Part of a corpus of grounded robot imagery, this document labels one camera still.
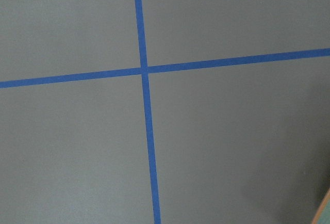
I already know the grey square plate orange rim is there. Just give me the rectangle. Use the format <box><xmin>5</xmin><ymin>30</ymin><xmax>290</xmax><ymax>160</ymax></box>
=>
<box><xmin>311</xmin><ymin>190</ymin><xmax>330</xmax><ymax>224</ymax></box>

